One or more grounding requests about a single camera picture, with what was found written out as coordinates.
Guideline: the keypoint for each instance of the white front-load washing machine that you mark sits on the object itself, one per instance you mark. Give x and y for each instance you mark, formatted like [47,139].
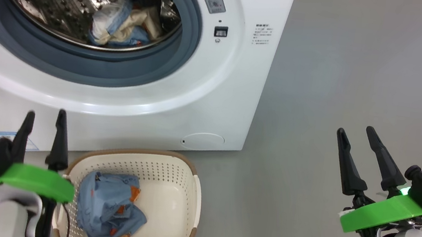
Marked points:
[155,106]

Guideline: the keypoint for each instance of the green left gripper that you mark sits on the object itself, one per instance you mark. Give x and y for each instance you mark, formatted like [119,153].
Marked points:
[33,180]

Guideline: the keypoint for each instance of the round white filter cover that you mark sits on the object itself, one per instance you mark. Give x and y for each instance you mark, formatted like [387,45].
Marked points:
[203,141]

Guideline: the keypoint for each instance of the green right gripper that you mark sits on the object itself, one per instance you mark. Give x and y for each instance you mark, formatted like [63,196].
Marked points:
[383,215]

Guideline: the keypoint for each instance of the blue cartoon print garment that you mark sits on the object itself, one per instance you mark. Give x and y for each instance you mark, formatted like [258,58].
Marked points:
[107,207]

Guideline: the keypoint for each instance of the blue energy label sticker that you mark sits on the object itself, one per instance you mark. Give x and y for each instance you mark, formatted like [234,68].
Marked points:
[34,146]

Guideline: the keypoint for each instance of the cream garment with black print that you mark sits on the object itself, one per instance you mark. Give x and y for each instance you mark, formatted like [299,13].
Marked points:
[138,21]

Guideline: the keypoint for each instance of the cream basket with brown rim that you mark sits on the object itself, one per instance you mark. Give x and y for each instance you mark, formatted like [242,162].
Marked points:
[175,196]

